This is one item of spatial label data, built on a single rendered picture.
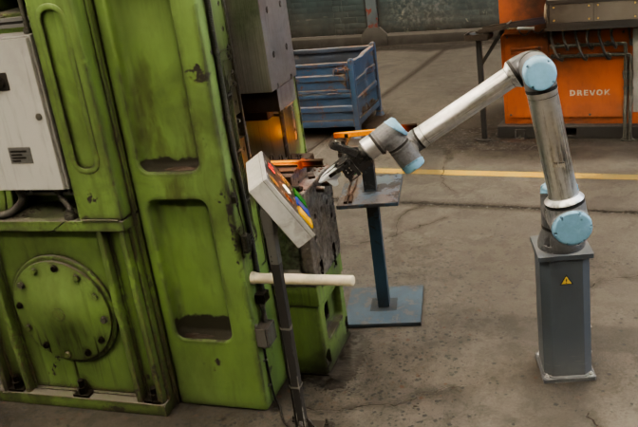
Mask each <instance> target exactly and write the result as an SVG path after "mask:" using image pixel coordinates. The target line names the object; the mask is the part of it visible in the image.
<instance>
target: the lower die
mask: <svg viewBox="0 0 638 427"><path fill-rule="evenodd" d="M274 166H275V167H276V168H278V170H279V172H280V173H281V174H282V176H283V177H284V178H285V179H286V180H287V181H288V182H289V184H290V185H291V186H298V184H299V183H300V182H301V181H302V180H303V179H304V178H305V177H306V176H307V168H303V169H299V167H298V164H277V165H274ZM298 180H299V183H298Z"/></svg>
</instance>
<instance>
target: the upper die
mask: <svg viewBox="0 0 638 427"><path fill-rule="evenodd" d="M240 95H241V100H242V105H243V111H244V113H260V112H280V111H281V110H283V109H284V108H285V107H286V106H288V105H289V104H290V103H291V102H293V101H294V100H295V99H296V96H295V89H294V83H293V78H291V79H290V80H288V81H287V82H285V83H284V84H282V85H281V86H280V87H277V89H275V90H274V91H273V92H268V93H251V94H240Z"/></svg>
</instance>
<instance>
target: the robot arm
mask: <svg viewBox="0 0 638 427"><path fill-rule="evenodd" d="M556 75H557V72H556V67H555V64H554V62H553V61H552V60H551V59H550V58H548V56H547V55H546V54H545V53H543V52H542V51H539V50H528V51H525V52H522V53H520V54H518V55H516V56H515V57H513V58H511V59H510V60H508V61H507V62H505V64H504V67H503V68H502V69H501V70H500V71H499V72H497V73H496V74H494V75H493V76H492V77H490V78H489V79H487V80H486V81H484V82H483V83H481V84H479V85H478V86H476V87H475V88H473V89H472V90H470V91H469V92H468V93H466V94H465V95H463V96H462V97H460V98H459V99H457V100H456V101H454V102H452V103H451V104H449V105H448V106H446V107H445V108H444V109H442V111H440V112H439V113H437V114H436V115H434V116H433V117H431V118H430V119H428V120H427V121H425V122H423V123H422V124H420V125H419V126H418V127H416V128H414V129H412V130H411V131H409V132H406V131H405V129H404V128H403V127H402V126H401V125H400V124H399V123H398V122H397V121H396V120H395V119H394V118H390V119H388V120H387V121H384V123H382V124H381V125H380V126H379V127H377V128H376V129H375V130H373V131H372V132H371V133H370V134H368V135H367V136H365V137H364V138H363V139H361V140H360V141H359V142H360V144H361V145H360V144H359V145H358V146H357V147H358V149H359V150H360V151H359V152H358V150H357V149H354V148H352V147H349V146H346V145H344V144H342V143H340V142H339V141H337V140H332V139H331V140H330V142H329V144H328V146H329V147H330V149H332V150H334V151H339V152H342V153H344V154H346V155H344V156H342V157H340V158H339V159H338V160H337V161H335V162H334V163H333V164H332V165H331V166H330V167H329V168H328V169H327V170H326V171H325V172H324V173H323V174H322V176H321V177H320V179H319V183H323V182H325V181H327V182H328V183H330V184H331V185H333V186H337V185H338V177H340V176H341V174H342V173H341V172H343V173H344V175H345V177H346V178H348V179H349V181H350V182H351V181H353V180H354V179H355V178H357V177H358V176H359V175H361V173H362V172H363V170H365V169H366V168H367V167H369V166H370V165H371V164H372V163H373V162H372V160H371V158H372V159H373V160H374V159H375V158H377V157H378V156H379V155H381V154H382V153H383V152H385V151H386V150H387V151H388V152H389V154H390V155H391V156H392V157H393V158H394V159H395V160H396V162H397V163H398V164H399V166H400V167H401V168H402V169H403V171H404V172H405V173H406V174H411V173H413V172H414V171H416V170H417V169H419V168H420V167H421V166H422V165H423V163H424V159H423V157H422V156H421V154H420V153H419V152H420V151H421V150H423V149H424V148H425V147H427V146H428V145H429V144H430V143H432V142H433V141H435V140H436V139H438V138H440V137H441V136H443V135H444V134H446V133H447V132H449V131H450V130H452V129H453V128H455V127H456V126H458V125H459V124H461V123H462V122H464V121H466V120H467V119H469V118H470V117H472V116H473V115H475V114H476V113H478V111H480V110H481V109H483V108H484V107H486V106H487V105H489V104H490V103H492V102H494V101H495V100H497V99H498V98H500V97H501V96H503V95H504V94H506V93H507V92H509V91H510V90H512V89H513V88H515V87H516V86H518V87H523V86H524V89H525V93H526V95H527V99H528V103H529V107H530V112H531V117H532V121H533V126H534V130H535V138H536V143H537V147H538V152H539V156H540V160H541V165H542V170H543V174H544V178H545V183H544V184H542V185H541V186H540V209H541V230H540V233H539V236H538V238H537V246H538V248H539V249H540V250H542V251H545V252H547V253H552V254H570V253H574V252H578V251H581V250H582V249H583V248H584V247H585V240H587V239H588V238H589V236H590V235H591V232H592V221H591V218H590V217H589V214H588V210H587V205H586V200H585V196H584V194H583V193H581V192H580V191H579V189H578V185H577V183H576V180H575V175H574V170H573V166H572V157H571V152H570V147H569V143H568V138H567V133H566V128H565V123H564V119H563V114H562V109H561V104H560V100H559V95H558V90H557V88H558V86H557V81H556ZM356 174H357V175H358V176H356V177H355V178H353V175H356Z"/></svg>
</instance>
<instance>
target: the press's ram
mask: <svg viewBox="0 0 638 427"><path fill-rule="evenodd" d="M225 6H226V10H227V16H228V22H229V28H230V33H231V39H232V45H233V51H234V56H235V66H236V72H237V78H238V83H239V89H240V94H251V93H268V92H273V91H274V90H275V89H277V87H280V86H281V85H282V84H284V83H285V82H287V81H288V80H290V79H291V78H292V77H294V76H295V75H296V68H295V61H294V55H293V48H292V41H291V29H290V22H289V15H288V10H287V3H286V0H225Z"/></svg>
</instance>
